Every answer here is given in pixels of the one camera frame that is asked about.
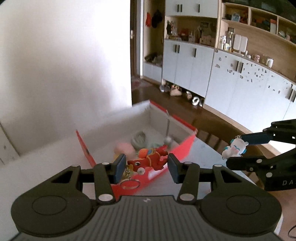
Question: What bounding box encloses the red cardboard box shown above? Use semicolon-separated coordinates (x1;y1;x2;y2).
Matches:
76;101;198;199

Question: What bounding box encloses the pink door mat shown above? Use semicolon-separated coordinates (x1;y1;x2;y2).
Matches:
131;76;152;91

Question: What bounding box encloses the white drawer sideboard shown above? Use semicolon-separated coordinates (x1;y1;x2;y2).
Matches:
0;125;19;166

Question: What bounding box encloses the brown wooden chair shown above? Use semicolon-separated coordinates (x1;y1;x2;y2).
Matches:
194;124;266;183

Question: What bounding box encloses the white shoe cabinet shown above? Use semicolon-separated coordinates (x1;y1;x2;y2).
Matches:
143;1;295;132

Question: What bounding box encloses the white bunny keychain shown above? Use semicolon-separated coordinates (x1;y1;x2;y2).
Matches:
221;136;249;160

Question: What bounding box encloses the red dragon keychain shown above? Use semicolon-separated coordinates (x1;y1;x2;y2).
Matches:
120;145;168;190

